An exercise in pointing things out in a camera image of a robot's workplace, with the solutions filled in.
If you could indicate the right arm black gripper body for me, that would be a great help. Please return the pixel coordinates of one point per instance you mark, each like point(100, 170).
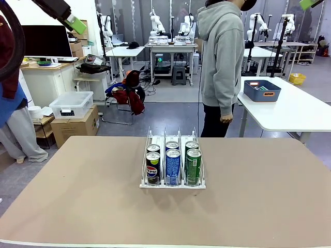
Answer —
point(318, 2)

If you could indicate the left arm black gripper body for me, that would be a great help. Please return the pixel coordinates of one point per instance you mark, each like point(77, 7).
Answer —
point(55, 9)

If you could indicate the blue plastic bin orange base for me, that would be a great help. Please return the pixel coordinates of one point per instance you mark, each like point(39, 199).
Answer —
point(258, 95)

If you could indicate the grey-sleeved right forearm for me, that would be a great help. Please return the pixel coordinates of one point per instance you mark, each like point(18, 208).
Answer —
point(227, 98)

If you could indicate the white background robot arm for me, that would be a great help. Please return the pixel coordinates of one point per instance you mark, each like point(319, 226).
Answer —
point(251, 32)
point(187, 25)
point(156, 24)
point(107, 25)
point(291, 25)

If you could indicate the blue beverage can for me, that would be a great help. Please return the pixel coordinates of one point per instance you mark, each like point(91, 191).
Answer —
point(172, 145)
point(172, 168)

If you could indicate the person's right hand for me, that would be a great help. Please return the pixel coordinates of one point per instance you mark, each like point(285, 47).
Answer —
point(226, 118)

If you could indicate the open cardboard box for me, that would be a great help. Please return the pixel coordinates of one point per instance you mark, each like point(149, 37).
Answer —
point(82, 36)

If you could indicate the small cardboard box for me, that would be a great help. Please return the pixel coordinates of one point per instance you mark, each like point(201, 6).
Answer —
point(76, 47)

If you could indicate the white plastic container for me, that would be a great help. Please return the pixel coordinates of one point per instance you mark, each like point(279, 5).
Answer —
point(87, 50)

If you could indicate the black computer monitor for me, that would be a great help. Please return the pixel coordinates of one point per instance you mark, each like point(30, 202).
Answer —
point(46, 41)

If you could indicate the clear box with red contents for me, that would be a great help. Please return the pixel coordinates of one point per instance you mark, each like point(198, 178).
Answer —
point(95, 60)

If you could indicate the wooden shelf table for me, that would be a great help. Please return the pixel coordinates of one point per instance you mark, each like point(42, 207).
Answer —
point(305, 45)

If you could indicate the grey laptop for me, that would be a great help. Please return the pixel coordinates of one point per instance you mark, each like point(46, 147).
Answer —
point(119, 40)

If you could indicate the dark red bag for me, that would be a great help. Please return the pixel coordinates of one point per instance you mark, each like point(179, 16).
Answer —
point(323, 49)

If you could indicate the black bag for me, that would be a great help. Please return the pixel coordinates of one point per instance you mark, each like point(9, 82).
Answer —
point(94, 68)

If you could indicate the green bowl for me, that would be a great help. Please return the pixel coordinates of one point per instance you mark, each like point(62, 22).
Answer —
point(44, 63)

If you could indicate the thick black tripod pole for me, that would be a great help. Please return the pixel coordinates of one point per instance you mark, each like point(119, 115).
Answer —
point(278, 51)

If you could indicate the small wooden side table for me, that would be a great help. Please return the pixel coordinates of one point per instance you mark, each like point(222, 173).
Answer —
point(88, 78)

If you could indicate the black face mask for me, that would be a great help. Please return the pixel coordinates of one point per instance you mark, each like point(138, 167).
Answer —
point(248, 4)

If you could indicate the black cap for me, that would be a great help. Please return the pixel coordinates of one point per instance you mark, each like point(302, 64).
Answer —
point(133, 45)

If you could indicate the white background table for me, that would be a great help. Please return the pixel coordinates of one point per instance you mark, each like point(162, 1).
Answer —
point(263, 53)

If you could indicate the white cabinet desk wooden top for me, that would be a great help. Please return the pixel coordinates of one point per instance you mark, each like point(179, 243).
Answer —
point(44, 82)

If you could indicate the yellow plastic basket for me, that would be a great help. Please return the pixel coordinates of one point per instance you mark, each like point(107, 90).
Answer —
point(297, 79)

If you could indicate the clear plastic storage box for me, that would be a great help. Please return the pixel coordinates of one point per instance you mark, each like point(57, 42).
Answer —
point(69, 103)

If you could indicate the thin black tripod stand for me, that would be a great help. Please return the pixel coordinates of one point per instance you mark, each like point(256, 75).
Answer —
point(249, 73)

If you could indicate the red jacket and backpack pile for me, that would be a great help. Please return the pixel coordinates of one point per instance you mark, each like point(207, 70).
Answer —
point(129, 100)

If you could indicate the computer with green light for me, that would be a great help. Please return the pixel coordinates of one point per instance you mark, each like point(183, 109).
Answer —
point(161, 64)

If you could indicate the white workbench with robots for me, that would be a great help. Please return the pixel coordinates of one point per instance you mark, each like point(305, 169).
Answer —
point(170, 47)

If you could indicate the white paper roll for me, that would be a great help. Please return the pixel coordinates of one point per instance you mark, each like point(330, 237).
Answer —
point(35, 113)

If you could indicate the person in grey hoodie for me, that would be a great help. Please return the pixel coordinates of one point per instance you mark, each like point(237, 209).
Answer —
point(219, 51)

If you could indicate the small wooden stand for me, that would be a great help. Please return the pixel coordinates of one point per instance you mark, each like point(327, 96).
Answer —
point(45, 121)

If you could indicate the large cardboard box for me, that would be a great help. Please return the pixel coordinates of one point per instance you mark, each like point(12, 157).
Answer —
point(75, 129)

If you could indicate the black metal chair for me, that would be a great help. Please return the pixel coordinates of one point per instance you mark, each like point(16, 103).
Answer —
point(117, 121)

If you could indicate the large white table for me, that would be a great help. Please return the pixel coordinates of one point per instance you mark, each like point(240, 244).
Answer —
point(284, 111)

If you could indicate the grey plastic stool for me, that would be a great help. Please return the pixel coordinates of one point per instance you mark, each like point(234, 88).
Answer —
point(179, 75)

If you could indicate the person in maroon sweater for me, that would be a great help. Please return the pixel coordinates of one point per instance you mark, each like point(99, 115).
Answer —
point(20, 139)

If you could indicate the black Pepsi can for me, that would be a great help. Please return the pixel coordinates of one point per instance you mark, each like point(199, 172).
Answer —
point(152, 170)
point(153, 148)

